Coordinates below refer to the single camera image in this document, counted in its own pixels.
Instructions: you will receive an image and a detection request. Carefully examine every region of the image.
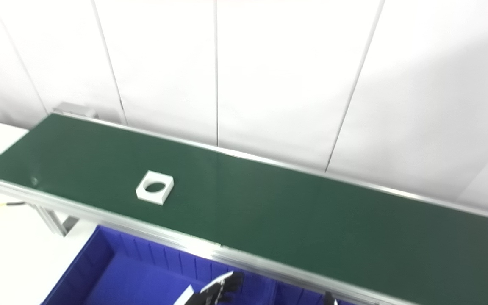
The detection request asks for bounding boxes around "white square part round hole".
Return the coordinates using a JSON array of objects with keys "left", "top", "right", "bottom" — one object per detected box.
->
[{"left": 136, "top": 170, "right": 175, "bottom": 206}]

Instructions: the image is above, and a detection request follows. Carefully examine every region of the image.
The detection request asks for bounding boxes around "green conveyor belt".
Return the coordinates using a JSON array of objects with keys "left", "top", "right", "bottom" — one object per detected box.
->
[
  {"left": 0, "top": 114, "right": 488, "bottom": 305},
  {"left": 0, "top": 111, "right": 488, "bottom": 305}
]

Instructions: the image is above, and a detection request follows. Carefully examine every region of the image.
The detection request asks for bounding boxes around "blue plastic bin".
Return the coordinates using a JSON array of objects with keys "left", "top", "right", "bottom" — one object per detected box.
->
[
  {"left": 41, "top": 225, "right": 278, "bottom": 305},
  {"left": 274, "top": 282, "right": 355, "bottom": 305}
]

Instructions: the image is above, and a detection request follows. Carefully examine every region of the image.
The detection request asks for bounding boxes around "aluminium conveyor leg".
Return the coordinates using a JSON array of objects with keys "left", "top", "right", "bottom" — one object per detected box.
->
[{"left": 32, "top": 205, "right": 79, "bottom": 237}]

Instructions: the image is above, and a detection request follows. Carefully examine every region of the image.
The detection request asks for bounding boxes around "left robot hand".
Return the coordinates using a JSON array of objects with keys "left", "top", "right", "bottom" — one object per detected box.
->
[{"left": 173, "top": 271, "right": 244, "bottom": 305}]

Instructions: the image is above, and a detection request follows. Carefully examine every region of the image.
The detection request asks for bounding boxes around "grey conveyor end housing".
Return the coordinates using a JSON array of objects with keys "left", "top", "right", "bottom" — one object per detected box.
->
[{"left": 53, "top": 102, "right": 98, "bottom": 119}]

